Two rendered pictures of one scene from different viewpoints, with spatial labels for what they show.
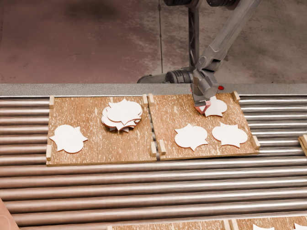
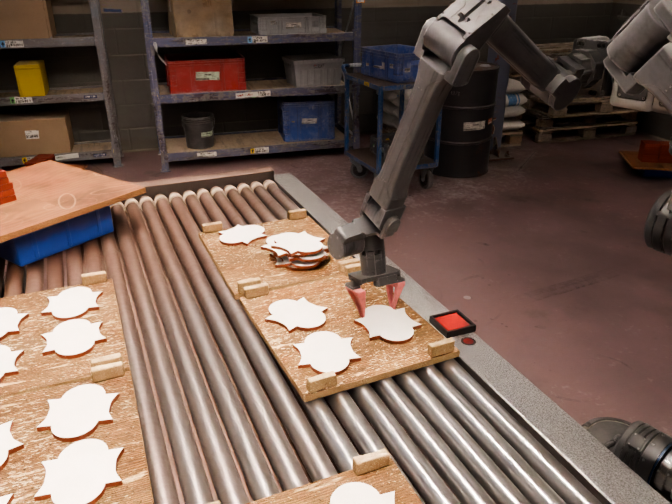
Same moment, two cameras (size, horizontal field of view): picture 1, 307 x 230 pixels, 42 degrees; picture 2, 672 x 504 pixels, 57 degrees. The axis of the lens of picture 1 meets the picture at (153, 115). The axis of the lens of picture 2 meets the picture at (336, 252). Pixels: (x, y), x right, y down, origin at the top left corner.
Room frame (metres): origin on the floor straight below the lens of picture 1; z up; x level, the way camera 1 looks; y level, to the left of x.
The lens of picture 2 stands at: (0.98, -1.36, 1.66)
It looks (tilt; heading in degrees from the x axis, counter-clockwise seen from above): 25 degrees down; 81
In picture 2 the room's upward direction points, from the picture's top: straight up
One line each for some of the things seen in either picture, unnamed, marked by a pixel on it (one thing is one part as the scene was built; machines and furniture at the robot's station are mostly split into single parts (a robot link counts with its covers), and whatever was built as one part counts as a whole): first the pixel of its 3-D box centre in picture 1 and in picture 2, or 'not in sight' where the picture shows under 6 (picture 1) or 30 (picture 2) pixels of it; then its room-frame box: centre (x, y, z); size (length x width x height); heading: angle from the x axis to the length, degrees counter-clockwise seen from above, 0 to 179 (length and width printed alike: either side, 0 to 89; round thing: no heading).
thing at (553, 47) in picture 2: not in sight; (576, 90); (4.53, 4.72, 0.44); 1.31 x 1.00 x 0.87; 7
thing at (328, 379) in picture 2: (255, 142); (322, 381); (1.11, -0.43, 0.95); 0.06 x 0.02 x 0.03; 16
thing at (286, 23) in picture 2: not in sight; (287, 24); (1.48, 4.40, 1.16); 0.60 x 0.40 x 0.15; 10
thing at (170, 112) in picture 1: (200, 123); (341, 324); (1.18, -0.20, 0.93); 0.41 x 0.35 x 0.02; 106
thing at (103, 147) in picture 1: (100, 128); (276, 252); (1.07, 0.20, 0.93); 0.41 x 0.35 x 0.02; 104
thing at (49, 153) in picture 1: (49, 153); (212, 227); (0.89, 0.36, 0.95); 0.06 x 0.02 x 0.03; 14
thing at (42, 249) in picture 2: not in sight; (37, 221); (0.38, 0.44, 0.97); 0.31 x 0.31 x 0.10; 46
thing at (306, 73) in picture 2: not in sight; (313, 70); (1.71, 4.43, 0.76); 0.50 x 0.36 x 0.24; 13
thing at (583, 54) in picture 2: not in sight; (580, 69); (1.74, -0.07, 1.45); 0.09 x 0.08 x 0.12; 117
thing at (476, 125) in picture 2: not in sight; (459, 118); (2.87, 3.68, 0.44); 0.59 x 0.59 x 0.88
